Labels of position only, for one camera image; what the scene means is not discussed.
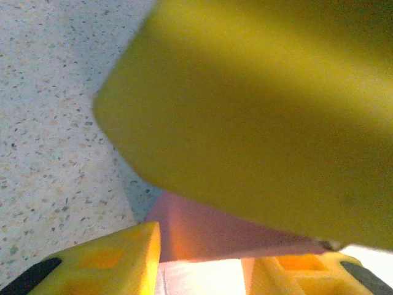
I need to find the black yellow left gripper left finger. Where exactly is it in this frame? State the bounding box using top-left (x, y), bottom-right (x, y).
top-left (0, 221), bottom-right (162, 295)

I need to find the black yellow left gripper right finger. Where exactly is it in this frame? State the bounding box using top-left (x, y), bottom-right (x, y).
top-left (241, 251), bottom-right (393, 295)

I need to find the pink and white paper box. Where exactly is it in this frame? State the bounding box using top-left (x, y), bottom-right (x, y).
top-left (144, 189), bottom-right (393, 295)

